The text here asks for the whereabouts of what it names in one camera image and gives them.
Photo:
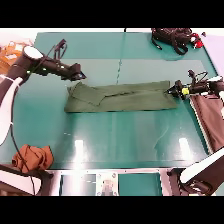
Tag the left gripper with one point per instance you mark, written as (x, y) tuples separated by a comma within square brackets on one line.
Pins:
[(76, 72)]

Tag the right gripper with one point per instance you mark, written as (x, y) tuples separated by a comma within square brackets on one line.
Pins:
[(181, 89)]

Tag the green shirt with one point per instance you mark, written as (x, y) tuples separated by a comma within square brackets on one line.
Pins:
[(126, 97)]

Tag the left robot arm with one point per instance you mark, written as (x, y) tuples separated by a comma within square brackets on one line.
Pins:
[(20, 68)]

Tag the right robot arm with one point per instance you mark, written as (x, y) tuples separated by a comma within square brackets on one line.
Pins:
[(202, 172)]

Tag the brown garment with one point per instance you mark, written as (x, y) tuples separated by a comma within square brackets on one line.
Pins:
[(210, 120)]

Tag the rust orange garment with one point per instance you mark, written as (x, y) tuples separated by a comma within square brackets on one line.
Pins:
[(35, 157)]

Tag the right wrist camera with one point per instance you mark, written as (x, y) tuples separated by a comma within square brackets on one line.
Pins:
[(196, 77)]

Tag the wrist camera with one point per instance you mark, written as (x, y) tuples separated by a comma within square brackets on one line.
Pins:
[(60, 45), (196, 77)]

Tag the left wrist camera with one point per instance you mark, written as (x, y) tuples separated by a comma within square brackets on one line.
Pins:
[(60, 45)]

